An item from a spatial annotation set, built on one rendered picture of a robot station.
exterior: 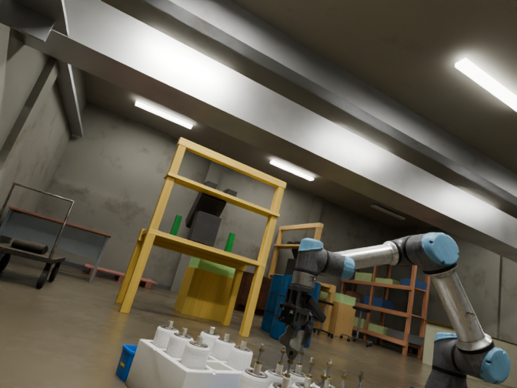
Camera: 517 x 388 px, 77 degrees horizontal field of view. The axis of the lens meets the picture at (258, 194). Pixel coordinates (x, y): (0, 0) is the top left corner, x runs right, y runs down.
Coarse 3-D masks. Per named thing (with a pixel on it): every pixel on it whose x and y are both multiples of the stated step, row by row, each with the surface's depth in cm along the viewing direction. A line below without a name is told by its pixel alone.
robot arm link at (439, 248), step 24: (408, 240) 124; (432, 240) 113; (432, 264) 114; (456, 264) 114; (456, 288) 113; (456, 312) 113; (480, 336) 112; (456, 360) 118; (480, 360) 110; (504, 360) 109
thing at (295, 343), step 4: (296, 332) 97; (300, 332) 98; (304, 332) 98; (296, 336) 97; (300, 336) 98; (292, 340) 96; (296, 340) 97; (300, 340) 98; (292, 344) 96; (296, 344) 97; (300, 344) 97; (292, 348) 96; (296, 348) 97; (300, 348) 97; (292, 352) 98; (296, 352) 97; (300, 352) 97; (292, 356) 98; (296, 356) 97
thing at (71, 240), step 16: (16, 208) 445; (16, 224) 448; (32, 224) 456; (48, 224) 464; (0, 240) 444; (32, 240) 453; (48, 240) 461; (64, 240) 469; (80, 240) 478; (96, 240) 487; (0, 256) 472; (96, 256) 484
